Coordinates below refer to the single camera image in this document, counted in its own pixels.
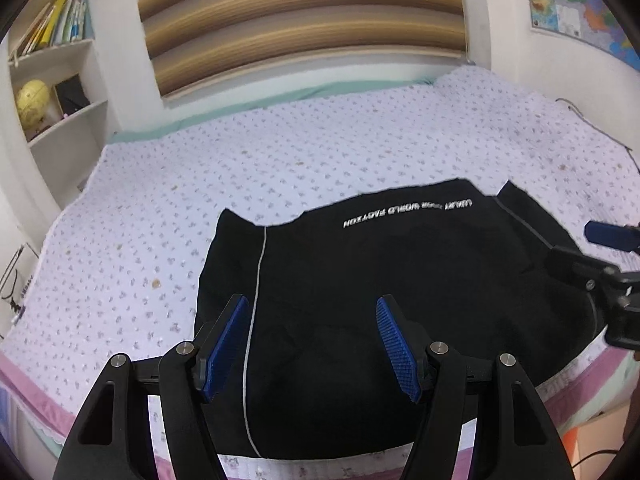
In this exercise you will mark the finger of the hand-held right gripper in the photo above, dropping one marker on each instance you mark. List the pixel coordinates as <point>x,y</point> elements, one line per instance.
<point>575,265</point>
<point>607,234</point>

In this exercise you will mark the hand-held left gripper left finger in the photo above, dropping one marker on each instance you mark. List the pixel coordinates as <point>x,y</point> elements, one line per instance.
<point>222,350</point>

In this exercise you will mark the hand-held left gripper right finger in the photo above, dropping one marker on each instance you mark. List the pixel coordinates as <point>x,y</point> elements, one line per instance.
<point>400,350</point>

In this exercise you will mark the black hooded jacket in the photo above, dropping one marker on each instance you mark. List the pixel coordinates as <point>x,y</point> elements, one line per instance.
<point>400,260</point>

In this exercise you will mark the white floral bedspread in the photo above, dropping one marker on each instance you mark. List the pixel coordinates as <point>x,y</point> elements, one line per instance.
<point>200,160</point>

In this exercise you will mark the green bed sheet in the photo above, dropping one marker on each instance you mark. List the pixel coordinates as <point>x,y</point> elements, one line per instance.
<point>150,132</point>

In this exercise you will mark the black box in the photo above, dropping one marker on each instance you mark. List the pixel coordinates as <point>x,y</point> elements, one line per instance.
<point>72,95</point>

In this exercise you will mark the yellow globe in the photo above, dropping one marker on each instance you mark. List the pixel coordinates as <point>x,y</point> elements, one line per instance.
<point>32,105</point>

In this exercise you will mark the white bookshelf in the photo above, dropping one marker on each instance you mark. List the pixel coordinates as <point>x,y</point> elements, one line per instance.
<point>97,60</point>

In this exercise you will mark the brown striped window blind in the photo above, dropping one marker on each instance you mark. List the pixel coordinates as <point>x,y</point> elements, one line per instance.
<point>300,25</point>

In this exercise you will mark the row of thin books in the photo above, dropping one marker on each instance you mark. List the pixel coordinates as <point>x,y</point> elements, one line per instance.
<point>57,25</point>

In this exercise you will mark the wall map poster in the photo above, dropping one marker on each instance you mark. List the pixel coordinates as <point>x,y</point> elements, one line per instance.
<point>580,5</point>

